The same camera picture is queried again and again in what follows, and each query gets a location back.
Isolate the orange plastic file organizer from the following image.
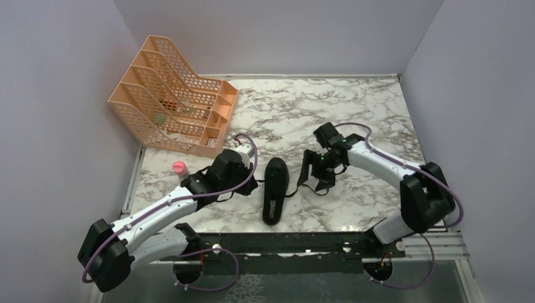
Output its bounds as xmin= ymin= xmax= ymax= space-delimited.
xmin=109 ymin=35 xmax=238 ymax=158

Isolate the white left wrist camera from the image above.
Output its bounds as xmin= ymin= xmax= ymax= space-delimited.
xmin=233 ymin=143 xmax=255 ymax=164

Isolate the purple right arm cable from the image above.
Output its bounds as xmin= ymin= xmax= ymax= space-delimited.
xmin=334 ymin=122 xmax=465 ymax=290

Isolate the pink capped small bottle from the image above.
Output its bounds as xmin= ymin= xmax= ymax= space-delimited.
xmin=172 ymin=161 xmax=189 ymax=177

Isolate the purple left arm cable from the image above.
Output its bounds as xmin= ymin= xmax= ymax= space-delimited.
xmin=81 ymin=133 xmax=259 ymax=292

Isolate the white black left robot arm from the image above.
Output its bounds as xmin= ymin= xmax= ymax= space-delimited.
xmin=77 ymin=143 xmax=257 ymax=292

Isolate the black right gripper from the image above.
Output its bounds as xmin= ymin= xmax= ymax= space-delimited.
xmin=297 ymin=149 xmax=342 ymax=192

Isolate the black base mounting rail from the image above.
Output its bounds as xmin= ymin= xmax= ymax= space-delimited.
xmin=165 ymin=232 xmax=406 ymax=279

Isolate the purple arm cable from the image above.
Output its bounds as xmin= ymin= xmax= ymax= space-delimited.
xmin=81 ymin=133 xmax=259 ymax=292
xmin=334 ymin=122 xmax=465 ymax=290

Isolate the black canvas sneaker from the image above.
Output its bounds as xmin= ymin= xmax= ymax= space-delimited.
xmin=262 ymin=157 xmax=290 ymax=225

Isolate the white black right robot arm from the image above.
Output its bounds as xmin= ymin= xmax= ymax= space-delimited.
xmin=297 ymin=122 xmax=457 ymax=257

